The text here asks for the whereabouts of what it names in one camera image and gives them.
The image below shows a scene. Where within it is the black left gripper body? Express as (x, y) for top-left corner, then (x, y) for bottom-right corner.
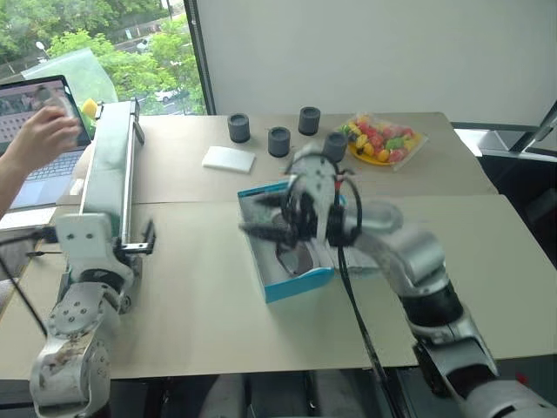
(111, 237), (142, 274)

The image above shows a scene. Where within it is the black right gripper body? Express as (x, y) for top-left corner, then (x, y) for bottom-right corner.
(280, 186), (326, 243)

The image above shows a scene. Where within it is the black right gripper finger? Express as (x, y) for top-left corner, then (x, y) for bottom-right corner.
(238, 221), (301, 250)
(246, 191), (291, 212)

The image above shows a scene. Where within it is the grey black shoe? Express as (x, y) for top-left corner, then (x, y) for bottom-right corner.
(241, 193), (292, 245)
(273, 241), (325, 280)

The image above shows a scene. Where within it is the blue cardboard shoebox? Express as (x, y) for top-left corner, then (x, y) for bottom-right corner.
(236, 179), (380, 305)

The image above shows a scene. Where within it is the person's bare hand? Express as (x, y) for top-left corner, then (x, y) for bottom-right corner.
(14, 105), (83, 167)

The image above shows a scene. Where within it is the white foam pad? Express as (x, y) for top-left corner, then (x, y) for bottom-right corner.
(201, 145), (258, 175)

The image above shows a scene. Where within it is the dark grey cylinder cup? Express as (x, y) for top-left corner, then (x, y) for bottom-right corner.
(298, 105), (322, 136)
(227, 113), (252, 145)
(267, 126), (292, 158)
(324, 131), (348, 163)

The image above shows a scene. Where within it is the yellow plate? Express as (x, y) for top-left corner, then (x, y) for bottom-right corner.
(347, 130), (426, 167)

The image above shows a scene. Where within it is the white paper sheet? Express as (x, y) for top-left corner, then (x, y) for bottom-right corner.
(0, 207), (58, 231)

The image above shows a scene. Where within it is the clear bag of toy fruit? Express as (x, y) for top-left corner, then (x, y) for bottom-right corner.
(337, 111), (430, 172)

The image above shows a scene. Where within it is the silver laptop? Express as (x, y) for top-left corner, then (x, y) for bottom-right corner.
(0, 74), (95, 214)

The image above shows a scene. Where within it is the translucent green plastic film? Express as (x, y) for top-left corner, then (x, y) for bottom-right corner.
(21, 47), (119, 105)

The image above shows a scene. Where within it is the black furniture panel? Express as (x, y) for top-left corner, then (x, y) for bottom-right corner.
(477, 147), (557, 247)

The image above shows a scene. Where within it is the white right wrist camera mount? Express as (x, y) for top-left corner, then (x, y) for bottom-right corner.
(285, 145), (346, 246)

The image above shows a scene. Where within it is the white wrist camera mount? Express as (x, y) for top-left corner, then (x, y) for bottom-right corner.
(285, 145), (346, 246)
(55, 212), (132, 280)

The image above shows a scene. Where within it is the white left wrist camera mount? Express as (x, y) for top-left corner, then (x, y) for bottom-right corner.
(55, 212), (132, 280)

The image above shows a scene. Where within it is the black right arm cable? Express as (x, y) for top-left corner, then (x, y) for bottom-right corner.
(332, 167), (393, 381)

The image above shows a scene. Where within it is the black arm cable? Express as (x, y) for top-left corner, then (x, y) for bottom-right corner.
(0, 225), (58, 339)
(332, 167), (393, 381)

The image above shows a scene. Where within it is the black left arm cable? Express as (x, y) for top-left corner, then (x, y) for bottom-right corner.
(0, 225), (58, 339)

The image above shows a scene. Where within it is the dark window frame post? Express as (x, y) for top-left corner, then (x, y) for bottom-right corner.
(183, 0), (218, 116)

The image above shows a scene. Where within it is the black table frame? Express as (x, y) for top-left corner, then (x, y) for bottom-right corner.
(143, 368), (419, 418)

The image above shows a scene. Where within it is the grey metal desk frame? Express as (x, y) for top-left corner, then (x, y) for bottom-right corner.
(451, 100), (557, 165)

